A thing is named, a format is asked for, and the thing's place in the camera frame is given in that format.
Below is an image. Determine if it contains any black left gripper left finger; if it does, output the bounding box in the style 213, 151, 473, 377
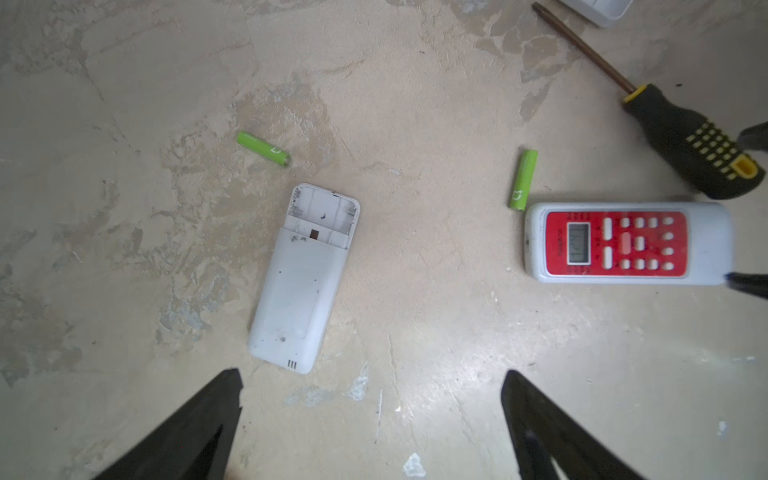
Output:
97, 368, 243, 479

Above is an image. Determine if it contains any white battery cover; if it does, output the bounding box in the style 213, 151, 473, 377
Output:
561, 0, 633, 28

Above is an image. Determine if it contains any black yellow screwdriver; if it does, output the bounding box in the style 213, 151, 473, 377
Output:
532, 2, 767, 200

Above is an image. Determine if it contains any green battery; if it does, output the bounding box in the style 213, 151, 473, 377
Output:
236, 131, 291, 167
509, 150, 538, 211

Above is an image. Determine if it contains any red white remote control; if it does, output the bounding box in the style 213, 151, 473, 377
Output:
524, 202, 734, 286

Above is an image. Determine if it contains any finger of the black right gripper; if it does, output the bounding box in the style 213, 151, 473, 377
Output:
736, 122, 768, 152
725, 272, 768, 300

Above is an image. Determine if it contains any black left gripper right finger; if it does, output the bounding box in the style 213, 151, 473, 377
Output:
501, 370, 641, 479

